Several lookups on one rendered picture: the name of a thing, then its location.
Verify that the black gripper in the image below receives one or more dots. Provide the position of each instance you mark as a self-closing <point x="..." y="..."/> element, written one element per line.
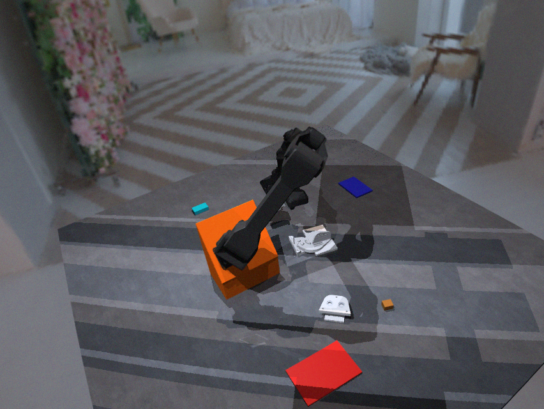
<point x="298" y="196"/>

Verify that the small cyan block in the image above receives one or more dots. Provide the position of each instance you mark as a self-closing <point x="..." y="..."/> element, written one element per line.
<point x="200" y="208"/>

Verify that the blue flat plate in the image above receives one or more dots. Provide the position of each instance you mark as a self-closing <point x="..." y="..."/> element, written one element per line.
<point x="355" y="187"/>

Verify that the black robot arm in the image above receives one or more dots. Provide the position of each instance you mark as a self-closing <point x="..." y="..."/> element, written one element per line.
<point x="299" y="164"/>

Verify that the white metal mounting plate with holes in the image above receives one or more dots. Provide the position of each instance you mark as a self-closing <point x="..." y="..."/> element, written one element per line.
<point x="294" y="242"/>

